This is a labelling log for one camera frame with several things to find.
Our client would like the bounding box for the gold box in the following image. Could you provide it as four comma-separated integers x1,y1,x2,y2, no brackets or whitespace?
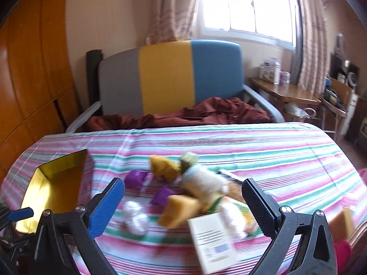
14,149,89,234

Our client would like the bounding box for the maroon blanket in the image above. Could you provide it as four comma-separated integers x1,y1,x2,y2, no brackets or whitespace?
86,97,271,129

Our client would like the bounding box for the white carton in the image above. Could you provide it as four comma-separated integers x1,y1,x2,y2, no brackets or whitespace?
188,212,240,274

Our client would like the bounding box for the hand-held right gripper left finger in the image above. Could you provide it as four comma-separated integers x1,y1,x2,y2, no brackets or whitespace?
34,178,126,275

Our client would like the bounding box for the wooden wardrobe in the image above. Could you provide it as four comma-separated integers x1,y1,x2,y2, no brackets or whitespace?
0,0,83,178

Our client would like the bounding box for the purple candy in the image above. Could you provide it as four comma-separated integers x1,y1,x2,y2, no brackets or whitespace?
150,185,175,207
125,170,148,188

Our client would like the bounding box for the white plastic bag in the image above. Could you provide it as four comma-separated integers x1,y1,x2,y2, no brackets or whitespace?
282,103,310,119

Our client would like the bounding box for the striped bed sheet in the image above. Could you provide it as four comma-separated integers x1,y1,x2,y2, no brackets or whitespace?
0,122,367,275

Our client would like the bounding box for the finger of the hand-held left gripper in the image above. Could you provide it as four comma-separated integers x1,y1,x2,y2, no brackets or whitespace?
7,207,35,223

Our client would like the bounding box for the white plastic-wrapped snack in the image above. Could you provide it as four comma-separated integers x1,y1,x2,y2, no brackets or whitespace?
221,203,248,239

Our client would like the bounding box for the pink cloth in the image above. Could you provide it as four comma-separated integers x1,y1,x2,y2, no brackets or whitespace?
333,239,353,275

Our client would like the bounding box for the cluttered shelf rack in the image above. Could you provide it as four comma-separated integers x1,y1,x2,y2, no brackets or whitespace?
321,34,360,142

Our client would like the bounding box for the white box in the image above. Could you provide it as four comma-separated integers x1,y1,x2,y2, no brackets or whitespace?
259,58,281,85

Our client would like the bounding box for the white crumpled wrapper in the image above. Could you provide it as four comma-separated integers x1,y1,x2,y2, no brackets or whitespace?
123,201,150,237

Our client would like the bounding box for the beige patterned curtain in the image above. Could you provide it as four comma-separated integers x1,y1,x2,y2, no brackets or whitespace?
292,0,330,98
146,0,201,45

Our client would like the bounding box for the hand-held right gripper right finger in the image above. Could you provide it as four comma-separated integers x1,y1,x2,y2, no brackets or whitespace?
242,178,336,275

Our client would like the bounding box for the grey yellow blue chair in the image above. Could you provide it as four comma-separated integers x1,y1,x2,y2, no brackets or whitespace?
66,38,284,134

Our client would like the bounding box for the black post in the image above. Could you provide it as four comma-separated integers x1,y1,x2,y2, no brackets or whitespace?
86,49,103,112

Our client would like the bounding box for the window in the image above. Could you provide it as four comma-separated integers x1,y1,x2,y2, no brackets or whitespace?
195,0,300,46

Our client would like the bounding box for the wooden desk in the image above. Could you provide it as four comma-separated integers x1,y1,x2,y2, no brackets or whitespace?
249,77,322,122

